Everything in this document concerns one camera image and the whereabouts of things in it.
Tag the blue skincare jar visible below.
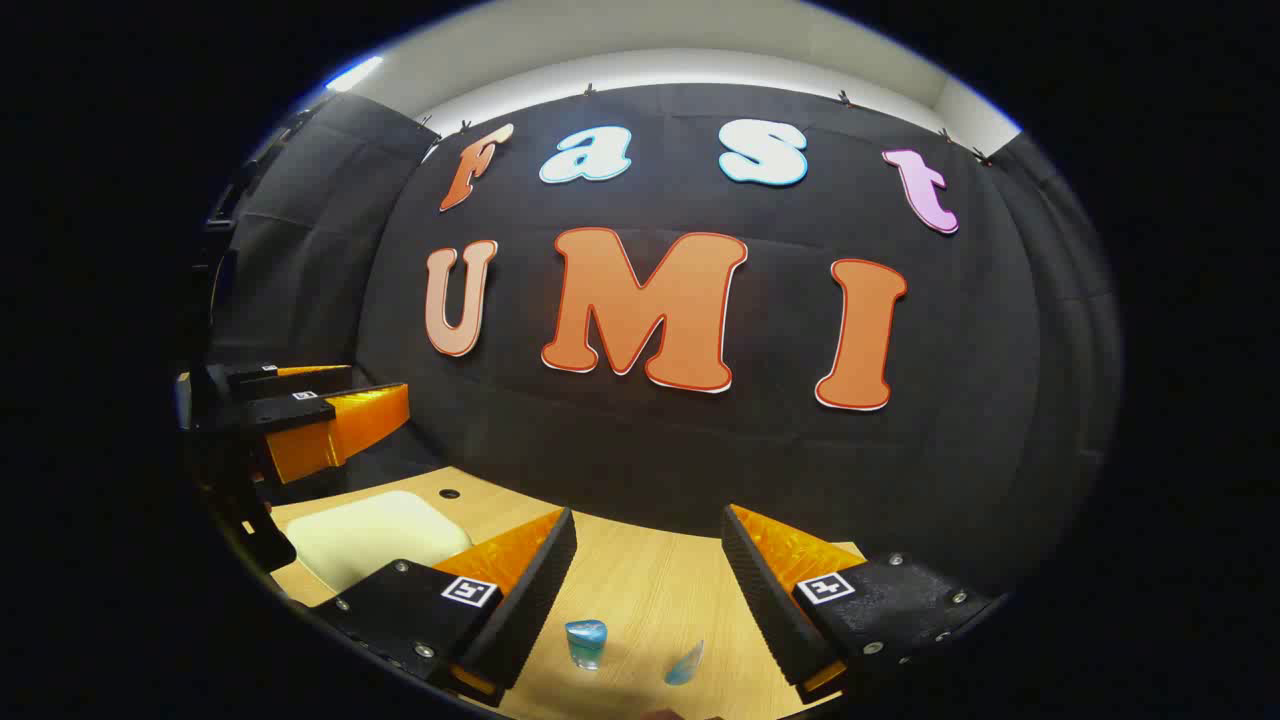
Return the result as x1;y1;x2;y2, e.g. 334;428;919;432
565;619;609;671

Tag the blue and white skincare tube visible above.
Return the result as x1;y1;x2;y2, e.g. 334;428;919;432
664;640;706;687

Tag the pale yellow small suitcase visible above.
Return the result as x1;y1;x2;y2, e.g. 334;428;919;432
283;489;474;595

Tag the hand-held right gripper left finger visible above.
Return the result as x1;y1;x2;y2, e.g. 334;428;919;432
315;506;579;709

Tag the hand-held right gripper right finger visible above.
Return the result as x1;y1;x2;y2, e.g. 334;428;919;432
721;504;1005;704

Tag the ceiling light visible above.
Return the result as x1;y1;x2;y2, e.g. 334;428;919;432
325;55;386;94

